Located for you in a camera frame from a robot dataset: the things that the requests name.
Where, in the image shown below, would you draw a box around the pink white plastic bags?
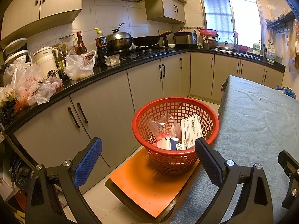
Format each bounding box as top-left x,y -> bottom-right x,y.
1,59 -> 63,108

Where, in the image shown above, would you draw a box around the black frying pan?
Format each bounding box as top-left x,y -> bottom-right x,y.
132,31 -> 172,47

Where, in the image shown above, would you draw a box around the upper kitchen cabinets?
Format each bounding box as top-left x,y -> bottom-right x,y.
1,0 -> 187,44

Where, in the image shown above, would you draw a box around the white electric kettle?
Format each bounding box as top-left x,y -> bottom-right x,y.
29,46 -> 58,78

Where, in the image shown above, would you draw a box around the orange stool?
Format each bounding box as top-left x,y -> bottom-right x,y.
105,147 -> 199,223

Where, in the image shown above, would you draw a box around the glass pot lid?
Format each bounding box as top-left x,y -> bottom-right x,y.
218,38 -> 235,51

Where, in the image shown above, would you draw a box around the red plastic basket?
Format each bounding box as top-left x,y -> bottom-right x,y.
132,97 -> 219,175

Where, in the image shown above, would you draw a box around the brown clay pot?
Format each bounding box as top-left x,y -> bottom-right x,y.
208,37 -> 216,50

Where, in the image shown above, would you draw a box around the white plastic bag on counter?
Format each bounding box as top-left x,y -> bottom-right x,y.
64,50 -> 96,81

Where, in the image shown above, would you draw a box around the dark soy sauce bottle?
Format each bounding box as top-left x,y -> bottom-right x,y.
76,31 -> 88,56

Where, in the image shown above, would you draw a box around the kitchen window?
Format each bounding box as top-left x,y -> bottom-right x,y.
202,0 -> 265,53

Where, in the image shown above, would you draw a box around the black wall hook rack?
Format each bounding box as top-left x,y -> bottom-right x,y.
266,11 -> 295,33

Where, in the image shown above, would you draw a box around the hanging plastic bags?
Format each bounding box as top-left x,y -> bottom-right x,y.
287,19 -> 298,69

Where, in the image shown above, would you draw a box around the kitchen cabinets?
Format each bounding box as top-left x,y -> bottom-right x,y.
1,0 -> 187,44
4,50 -> 285,192

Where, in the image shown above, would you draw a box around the steel lidded wok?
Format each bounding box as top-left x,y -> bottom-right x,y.
106,23 -> 133,52

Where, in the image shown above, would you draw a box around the cola bottle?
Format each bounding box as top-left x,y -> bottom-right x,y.
94,28 -> 107,64

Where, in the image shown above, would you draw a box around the lower kitchen cabinets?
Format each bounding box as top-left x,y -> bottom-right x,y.
4,50 -> 285,192

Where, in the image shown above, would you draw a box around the long white medicine box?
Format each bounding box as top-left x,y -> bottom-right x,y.
181,113 -> 204,150

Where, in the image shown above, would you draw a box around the red plastic basin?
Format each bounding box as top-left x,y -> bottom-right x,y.
199,29 -> 218,37

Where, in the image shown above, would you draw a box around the small white medicine box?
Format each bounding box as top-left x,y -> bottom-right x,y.
157,138 -> 185,151

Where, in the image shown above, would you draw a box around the blue table cloth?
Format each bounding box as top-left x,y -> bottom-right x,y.
168,76 -> 298,223

